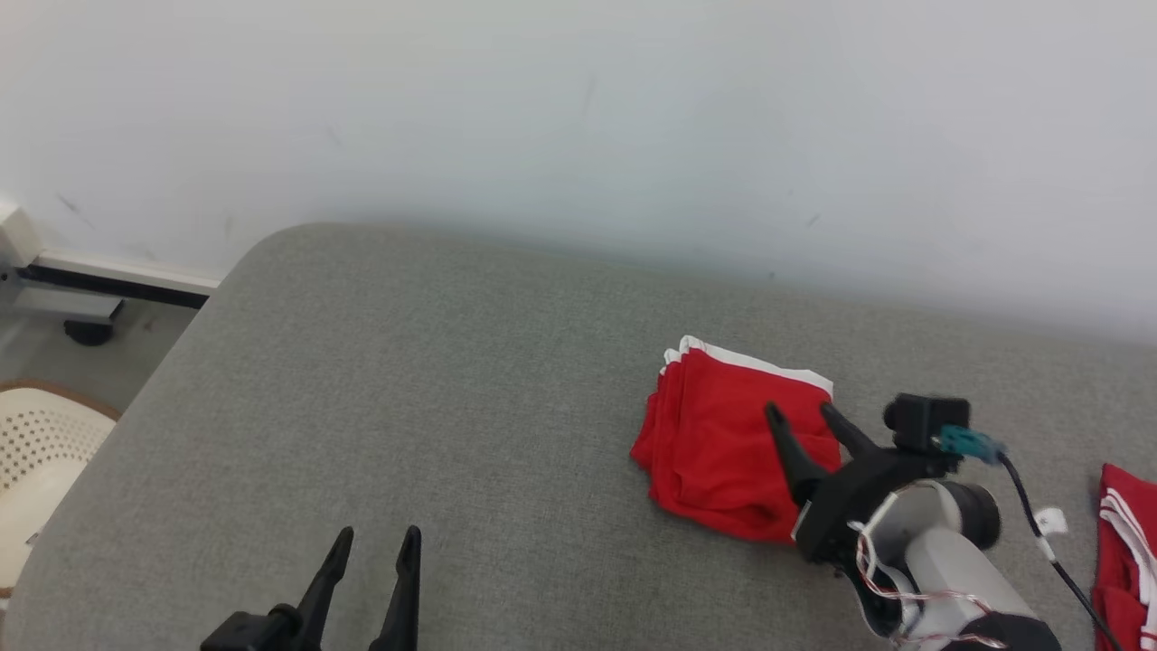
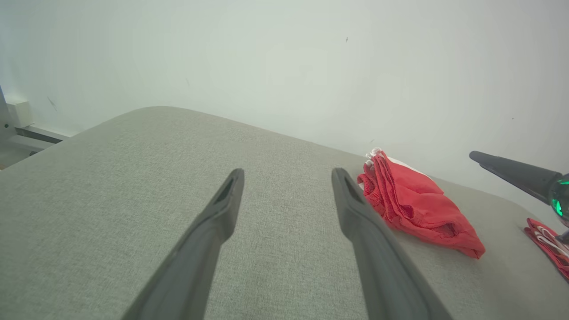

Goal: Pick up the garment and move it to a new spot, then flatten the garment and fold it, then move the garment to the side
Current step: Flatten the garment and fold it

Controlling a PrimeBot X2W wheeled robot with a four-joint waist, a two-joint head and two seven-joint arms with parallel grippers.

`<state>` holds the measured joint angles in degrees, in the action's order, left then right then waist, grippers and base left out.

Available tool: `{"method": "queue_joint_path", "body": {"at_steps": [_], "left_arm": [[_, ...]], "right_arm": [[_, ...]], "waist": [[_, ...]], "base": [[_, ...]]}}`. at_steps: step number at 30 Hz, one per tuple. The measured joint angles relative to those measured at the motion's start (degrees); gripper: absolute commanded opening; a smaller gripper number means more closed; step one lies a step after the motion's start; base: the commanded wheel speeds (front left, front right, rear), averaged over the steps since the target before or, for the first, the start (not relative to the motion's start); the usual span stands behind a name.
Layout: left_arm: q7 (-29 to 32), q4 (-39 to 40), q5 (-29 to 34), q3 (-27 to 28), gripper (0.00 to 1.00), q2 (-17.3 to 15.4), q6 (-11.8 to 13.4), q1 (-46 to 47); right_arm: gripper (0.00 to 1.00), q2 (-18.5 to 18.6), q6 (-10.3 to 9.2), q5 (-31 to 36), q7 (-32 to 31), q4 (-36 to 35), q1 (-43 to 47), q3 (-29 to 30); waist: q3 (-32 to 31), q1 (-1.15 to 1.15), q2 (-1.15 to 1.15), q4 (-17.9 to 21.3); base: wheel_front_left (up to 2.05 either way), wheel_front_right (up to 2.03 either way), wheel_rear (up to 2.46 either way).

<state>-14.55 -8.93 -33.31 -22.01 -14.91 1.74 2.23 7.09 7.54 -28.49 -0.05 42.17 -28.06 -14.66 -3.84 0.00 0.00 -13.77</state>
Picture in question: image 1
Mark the red jersey with number print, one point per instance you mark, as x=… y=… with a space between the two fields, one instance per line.
x=1125 y=579

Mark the red garment with white trim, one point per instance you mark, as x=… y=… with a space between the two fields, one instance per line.
x=714 y=452

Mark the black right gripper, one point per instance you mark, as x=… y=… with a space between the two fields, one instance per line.
x=841 y=515

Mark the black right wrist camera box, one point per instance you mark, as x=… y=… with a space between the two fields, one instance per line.
x=922 y=420

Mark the black caster wheel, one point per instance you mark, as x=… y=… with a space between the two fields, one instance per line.
x=89 y=332

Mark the cream perforated laundry basket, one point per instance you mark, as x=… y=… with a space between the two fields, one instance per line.
x=45 y=461

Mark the grey metal frame post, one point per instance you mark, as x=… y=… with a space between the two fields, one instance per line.
x=18 y=240

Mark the white and black rail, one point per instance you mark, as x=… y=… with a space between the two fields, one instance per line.
x=117 y=278

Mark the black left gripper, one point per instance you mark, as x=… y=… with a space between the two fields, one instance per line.
x=253 y=633

